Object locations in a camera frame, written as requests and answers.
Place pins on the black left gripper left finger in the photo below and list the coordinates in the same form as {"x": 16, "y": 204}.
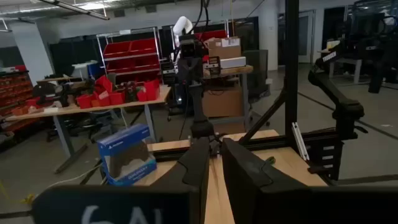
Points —
{"x": 192, "y": 168}

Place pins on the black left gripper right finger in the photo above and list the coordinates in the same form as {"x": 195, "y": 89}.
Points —
{"x": 242, "y": 174}

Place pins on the black background robot arm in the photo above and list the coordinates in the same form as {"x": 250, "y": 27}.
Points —
{"x": 197, "y": 102}

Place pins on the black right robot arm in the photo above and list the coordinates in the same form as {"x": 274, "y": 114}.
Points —
{"x": 335, "y": 94}

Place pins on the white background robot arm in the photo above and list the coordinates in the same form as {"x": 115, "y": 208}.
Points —
{"x": 182, "y": 26}

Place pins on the white plastic strip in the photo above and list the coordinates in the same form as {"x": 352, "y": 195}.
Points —
{"x": 300, "y": 140}

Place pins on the large brown cardboard box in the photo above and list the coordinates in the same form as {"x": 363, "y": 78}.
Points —
{"x": 222, "y": 104}

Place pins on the blue game controller box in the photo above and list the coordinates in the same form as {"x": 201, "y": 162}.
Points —
{"x": 124, "y": 140}

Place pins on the red storage bin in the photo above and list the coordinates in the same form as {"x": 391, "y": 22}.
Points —
{"x": 116, "y": 49}
{"x": 142, "y": 95}
{"x": 84, "y": 101}
{"x": 104, "y": 84}
{"x": 117, "y": 98}
{"x": 152, "y": 90}
{"x": 143, "y": 46}

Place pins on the black office chair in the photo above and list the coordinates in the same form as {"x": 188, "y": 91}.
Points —
{"x": 256, "y": 71}

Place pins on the small wooden work table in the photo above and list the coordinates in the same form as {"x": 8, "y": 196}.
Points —
{"x": 236, "y": 70}

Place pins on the flat white box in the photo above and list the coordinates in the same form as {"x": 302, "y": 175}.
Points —
{"x": 233, "y": 63}

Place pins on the wooden table with grey legs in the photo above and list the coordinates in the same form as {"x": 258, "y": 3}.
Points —
{"x": 93, "y": 107}

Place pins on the dark background robot station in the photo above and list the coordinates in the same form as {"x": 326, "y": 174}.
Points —
{"x": 373, "y": 37}

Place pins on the red parts drawer rack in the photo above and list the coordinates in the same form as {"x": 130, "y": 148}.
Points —
{"x": 14, "y": 90}

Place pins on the ceiling light bar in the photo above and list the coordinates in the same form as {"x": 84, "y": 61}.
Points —
{"x": 77, "y": 8}

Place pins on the black aluminium table frame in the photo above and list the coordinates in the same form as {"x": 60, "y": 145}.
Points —
{"x": 292, "y": 62}

